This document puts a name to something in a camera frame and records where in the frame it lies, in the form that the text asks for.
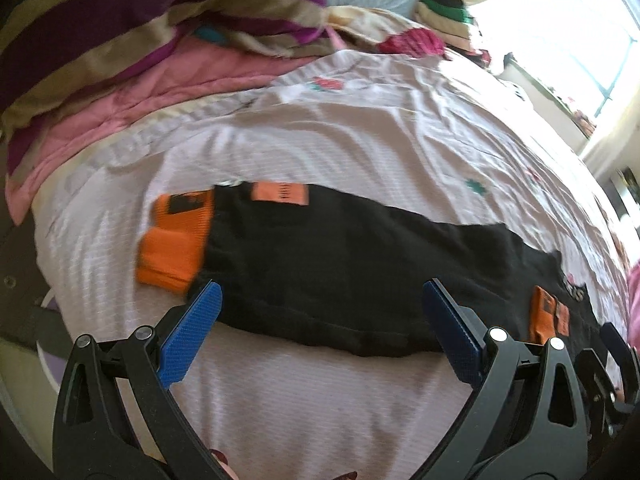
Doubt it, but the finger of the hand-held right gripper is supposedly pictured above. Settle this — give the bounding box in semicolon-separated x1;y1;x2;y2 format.
574;349;627;433
600;322;640;403

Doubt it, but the red fuzzy cloth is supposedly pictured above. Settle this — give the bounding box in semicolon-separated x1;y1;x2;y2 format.
377;29;451;61

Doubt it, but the light pink quilt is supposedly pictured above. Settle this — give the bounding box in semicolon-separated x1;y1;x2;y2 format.
7;35;321;226

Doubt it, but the purple and beige striped blanket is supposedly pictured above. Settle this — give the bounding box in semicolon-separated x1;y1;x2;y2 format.
0;0;333;161

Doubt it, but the cream pillow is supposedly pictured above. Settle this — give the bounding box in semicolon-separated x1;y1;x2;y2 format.
322;6;418;48

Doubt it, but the pink printed bed sheet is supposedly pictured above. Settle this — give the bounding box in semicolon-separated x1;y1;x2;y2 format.
30;49;640;480

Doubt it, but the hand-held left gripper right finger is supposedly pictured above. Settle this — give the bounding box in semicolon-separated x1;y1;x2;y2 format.
415;278;601;480

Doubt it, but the pile of folded clothes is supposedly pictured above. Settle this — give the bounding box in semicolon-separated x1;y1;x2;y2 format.
417;0;493;68

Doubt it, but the window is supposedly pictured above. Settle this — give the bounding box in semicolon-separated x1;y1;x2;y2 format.
467;0;640;136

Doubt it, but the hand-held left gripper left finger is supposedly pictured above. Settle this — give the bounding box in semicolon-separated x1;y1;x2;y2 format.
52;279;224;480

